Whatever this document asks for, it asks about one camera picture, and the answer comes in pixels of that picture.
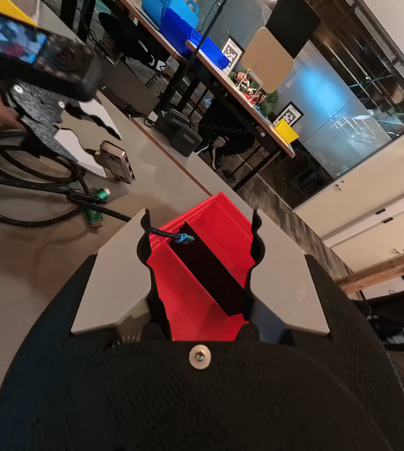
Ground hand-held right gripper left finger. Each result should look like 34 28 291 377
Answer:
71 209 156 338

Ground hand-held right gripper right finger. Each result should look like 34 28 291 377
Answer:
244 209 330 344

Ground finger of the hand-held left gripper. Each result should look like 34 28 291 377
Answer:
53 128 108 178
63 95 123 141

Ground grey adapter hub braided cable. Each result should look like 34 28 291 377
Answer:
0 128 136 185

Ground red storage bin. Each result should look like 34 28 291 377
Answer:
146 191 255 342

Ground black box under table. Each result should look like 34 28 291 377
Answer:
96 53 160 117

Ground black hard case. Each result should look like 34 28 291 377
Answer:
171 126 203 157
155 109 191 139

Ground white double door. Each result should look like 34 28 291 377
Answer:
323 204 404 272

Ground blue storage bin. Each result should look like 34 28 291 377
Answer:
160 7 202 46
189 35 231 69

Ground blue bag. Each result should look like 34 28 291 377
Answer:
141 0 200 27

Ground framed marker tag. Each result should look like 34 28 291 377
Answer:
276 101 305 128
220 35 245 66

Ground long brown-edged table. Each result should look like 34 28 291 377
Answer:
115 0 296 192

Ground small yellow bin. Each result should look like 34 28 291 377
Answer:
274 119 300 144

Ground glass partition window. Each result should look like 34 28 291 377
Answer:
195 0 404 208

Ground wooden post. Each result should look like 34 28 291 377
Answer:
336 247 404 295

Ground white door with lever handle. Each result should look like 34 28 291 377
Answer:
294 120 404 240

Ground black wall panel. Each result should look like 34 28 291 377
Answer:
265 0 322 60

